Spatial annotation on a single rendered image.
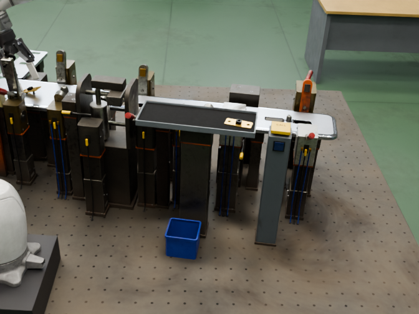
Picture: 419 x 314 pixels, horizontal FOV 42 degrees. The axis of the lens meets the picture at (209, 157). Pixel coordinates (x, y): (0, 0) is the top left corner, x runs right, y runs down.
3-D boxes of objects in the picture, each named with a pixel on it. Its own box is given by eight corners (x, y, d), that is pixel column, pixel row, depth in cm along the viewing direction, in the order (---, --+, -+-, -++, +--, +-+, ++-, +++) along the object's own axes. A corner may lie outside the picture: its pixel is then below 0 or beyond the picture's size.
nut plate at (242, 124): (253, 123, 168) (253, 119, 167) (250, 129, 165) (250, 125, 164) (227, 118, 170) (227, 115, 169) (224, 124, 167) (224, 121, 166)
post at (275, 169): (276, 232, 195) (292, 127, 171) (275, 247, 189) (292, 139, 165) (255, 230, 196) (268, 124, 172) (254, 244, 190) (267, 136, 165)
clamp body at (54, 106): (79, 184, 214) (70, 100, 194) (70, 201, 205) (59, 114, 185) (63, 182, 215) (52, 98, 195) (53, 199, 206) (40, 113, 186)
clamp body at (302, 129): (303, 206, 209) (318, 124, 189) (303, 226, 199) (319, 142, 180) (284, 204, 210) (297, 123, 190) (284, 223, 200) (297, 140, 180)
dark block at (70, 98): (90, 190, 211) (81, 93, 188) (85, 200, 205) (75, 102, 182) (78, 188, 212) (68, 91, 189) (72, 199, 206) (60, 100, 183)
